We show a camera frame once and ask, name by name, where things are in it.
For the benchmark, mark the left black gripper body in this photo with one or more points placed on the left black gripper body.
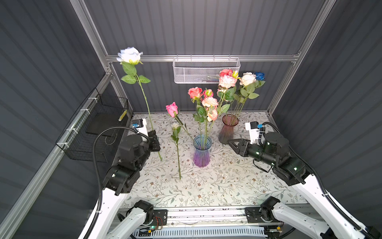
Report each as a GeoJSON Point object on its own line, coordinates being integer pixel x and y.
{"type": "Point", "coordinates": [152, 144]}

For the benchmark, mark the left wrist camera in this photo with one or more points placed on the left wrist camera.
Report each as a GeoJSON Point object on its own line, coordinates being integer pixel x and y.
{"type": "Point", "coordinates": [140, 125]}

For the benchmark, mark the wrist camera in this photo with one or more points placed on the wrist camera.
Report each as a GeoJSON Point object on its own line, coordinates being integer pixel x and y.
{"type": "Point", "coordinates": [140, 125]}
{"type": "Point", "coordinates": [256, 131]}

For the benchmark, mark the magenta rose stem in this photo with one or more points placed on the magenta rose stem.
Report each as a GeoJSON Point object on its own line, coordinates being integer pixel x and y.
{"type": "Point", "coordinates": [173, 111]}

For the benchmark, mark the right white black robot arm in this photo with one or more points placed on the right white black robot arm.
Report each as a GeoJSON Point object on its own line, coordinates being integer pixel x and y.
{"type": "Point", "coordinates": [337, 222]}

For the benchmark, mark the coral pink rose stem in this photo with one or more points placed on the coral pink rose stem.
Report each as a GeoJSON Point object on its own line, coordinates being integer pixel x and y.
{"type": "Point", "coordinates": [226, 73]}

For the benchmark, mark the yellow green marker pen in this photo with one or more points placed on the yellow green marker pen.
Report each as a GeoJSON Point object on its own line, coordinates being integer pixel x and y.
{"type": "Point", "coordinates": [122, 115]}

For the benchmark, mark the pink ranunculus spray stem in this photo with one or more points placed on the pink ranunculus spray stem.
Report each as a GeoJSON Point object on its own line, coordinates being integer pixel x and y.
{"type": "Point", "coordinates": [210, 104]}

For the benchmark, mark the blue purple glass vase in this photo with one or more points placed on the blue purple glass vase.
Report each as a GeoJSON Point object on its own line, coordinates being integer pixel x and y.
{"type": "Point", "coordinates": [202, 145]}

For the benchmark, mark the tubes in white basket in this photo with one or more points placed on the tubes in white basket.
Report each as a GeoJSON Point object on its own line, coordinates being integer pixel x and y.
{"type": "Point", "coordinates": [206, 79]}

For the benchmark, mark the pink red glass vase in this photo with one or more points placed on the pink red glass vase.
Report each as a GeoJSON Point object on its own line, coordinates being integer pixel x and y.
{"type": "Point", "coordinates": [227, 131]}

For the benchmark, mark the pale blue white rose stem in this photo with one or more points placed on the pale blue white rose stem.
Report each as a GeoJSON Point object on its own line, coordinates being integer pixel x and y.
{"type": "Point", "coordinates": [129, 58]}

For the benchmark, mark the floral patterned table mat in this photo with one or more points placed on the floral patterned table mat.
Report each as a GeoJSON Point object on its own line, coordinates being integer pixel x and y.
{"type": "Point", "coordinates": [170, 178]}

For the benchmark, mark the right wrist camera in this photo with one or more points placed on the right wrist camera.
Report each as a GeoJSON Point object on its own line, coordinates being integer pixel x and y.
{"type": "Point", "coordinates": [256, 131]}

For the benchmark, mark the pink peach rose stem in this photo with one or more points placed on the pink peach rose stem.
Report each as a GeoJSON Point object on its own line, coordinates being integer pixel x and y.
{"type": "Point", "coordinates": [196, 96]}

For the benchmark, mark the white bud flower stem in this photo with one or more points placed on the white bud flower stem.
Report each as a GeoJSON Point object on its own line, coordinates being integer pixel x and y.
{"type": "Point", "coordinates": [176, 128]}

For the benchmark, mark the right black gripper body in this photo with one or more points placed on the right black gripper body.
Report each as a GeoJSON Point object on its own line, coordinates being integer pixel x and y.
{"type": "Point", "coordinates": [246, 142]}

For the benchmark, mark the black wire mesh basket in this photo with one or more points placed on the black wire mesh basket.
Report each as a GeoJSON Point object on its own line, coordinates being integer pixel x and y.
{"type": "Point", "coordinates": [99, 112]}

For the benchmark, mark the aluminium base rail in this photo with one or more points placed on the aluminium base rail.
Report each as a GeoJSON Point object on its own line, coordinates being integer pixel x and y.
{"type": "Point", "coordinates": [233, 222]}

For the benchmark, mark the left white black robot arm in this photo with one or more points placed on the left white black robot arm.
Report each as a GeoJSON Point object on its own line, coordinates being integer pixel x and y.
{"type": "Point", "coordinates": [117, 184]}

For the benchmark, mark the white wire mesh basket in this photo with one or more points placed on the white wire mesh basket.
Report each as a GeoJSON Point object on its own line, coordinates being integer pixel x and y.
{"type": "Point", "coordinates": [186, 69]}

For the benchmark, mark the light pink rose stem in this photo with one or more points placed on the light pink rose stem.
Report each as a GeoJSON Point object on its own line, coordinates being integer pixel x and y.
{"type": "Point", "coordinates": [226, 89]}

